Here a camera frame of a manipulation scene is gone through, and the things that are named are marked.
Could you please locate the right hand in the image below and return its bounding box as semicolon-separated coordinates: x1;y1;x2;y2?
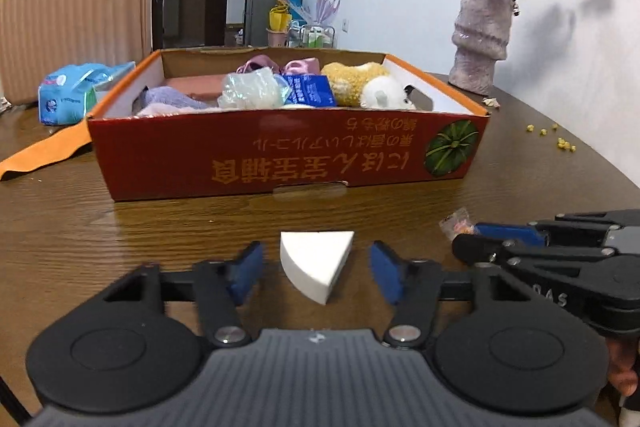
605;338;639;398

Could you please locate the blue tissue packet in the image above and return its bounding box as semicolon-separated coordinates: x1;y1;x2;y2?
283;75;337;107

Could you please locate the yellow plush toy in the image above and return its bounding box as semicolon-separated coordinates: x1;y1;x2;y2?
321;62;390;107

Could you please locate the pink scrunchie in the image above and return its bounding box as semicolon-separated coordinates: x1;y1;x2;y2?
236;54;320;76

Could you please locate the orange cloth strip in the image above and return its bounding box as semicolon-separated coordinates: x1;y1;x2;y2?
0;120;91;181

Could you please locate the small candy wrapper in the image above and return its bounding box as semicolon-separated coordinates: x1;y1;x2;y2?
439;208;476;242

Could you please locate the white plush toy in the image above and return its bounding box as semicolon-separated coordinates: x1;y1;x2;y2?
360;76;416;110

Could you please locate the pink ribbed suitcase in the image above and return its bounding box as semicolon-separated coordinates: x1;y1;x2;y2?
1;0;152;105

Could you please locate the red cardboard box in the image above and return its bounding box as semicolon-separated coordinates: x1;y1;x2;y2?
87;48;489;201

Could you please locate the iridescent plastic wrap ball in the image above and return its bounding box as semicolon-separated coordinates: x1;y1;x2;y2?
217;67;292;110

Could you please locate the textured pink vase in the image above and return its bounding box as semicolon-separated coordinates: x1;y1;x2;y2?
449;0;514;96

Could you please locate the blue tissue pack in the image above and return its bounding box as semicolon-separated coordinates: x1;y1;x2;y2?
38;62;136;126

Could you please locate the lilac fluffy cloth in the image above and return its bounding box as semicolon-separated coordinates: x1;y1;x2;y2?
131;86;220;117

